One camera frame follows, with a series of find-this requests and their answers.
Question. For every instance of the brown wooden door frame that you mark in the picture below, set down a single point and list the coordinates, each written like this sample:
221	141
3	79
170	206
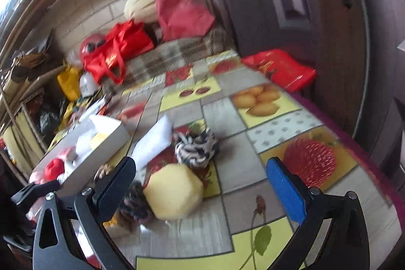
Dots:
341	36

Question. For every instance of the storage shelf rack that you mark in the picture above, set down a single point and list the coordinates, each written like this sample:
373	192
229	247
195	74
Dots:
19	80

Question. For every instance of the fruit-print tablecloth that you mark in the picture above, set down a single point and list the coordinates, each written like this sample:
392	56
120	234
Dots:
237	162

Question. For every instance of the white cardboard box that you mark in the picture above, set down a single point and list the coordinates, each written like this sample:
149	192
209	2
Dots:
104	149

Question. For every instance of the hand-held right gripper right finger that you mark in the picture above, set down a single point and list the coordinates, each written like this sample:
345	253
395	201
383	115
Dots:
284	191

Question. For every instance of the white foam sponge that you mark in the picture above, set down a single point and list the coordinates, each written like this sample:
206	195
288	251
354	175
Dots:
152	140

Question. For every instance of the red helmet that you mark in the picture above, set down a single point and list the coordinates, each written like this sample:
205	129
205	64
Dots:
90	45

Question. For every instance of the plaid blanket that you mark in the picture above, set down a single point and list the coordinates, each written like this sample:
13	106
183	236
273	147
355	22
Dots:
177	51

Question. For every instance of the red plush ball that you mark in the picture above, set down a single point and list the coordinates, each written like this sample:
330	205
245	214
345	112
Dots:
54	169

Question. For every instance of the cream white bag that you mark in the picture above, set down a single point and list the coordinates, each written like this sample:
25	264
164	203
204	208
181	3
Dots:
139	4

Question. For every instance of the black plastic bag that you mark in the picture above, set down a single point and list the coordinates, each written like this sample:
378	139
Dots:
49	119

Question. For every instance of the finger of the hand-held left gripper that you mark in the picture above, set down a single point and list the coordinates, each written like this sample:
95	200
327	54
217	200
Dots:
34	191

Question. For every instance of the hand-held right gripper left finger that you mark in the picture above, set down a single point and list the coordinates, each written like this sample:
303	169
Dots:
115	191

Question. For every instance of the red printed gift bag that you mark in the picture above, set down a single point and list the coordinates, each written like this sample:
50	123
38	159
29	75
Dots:
278	67

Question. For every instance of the yellow bag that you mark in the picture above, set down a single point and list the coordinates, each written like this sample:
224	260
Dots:
69	81

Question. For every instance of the plain red fabric bag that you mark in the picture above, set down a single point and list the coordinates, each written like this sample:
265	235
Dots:
180	10

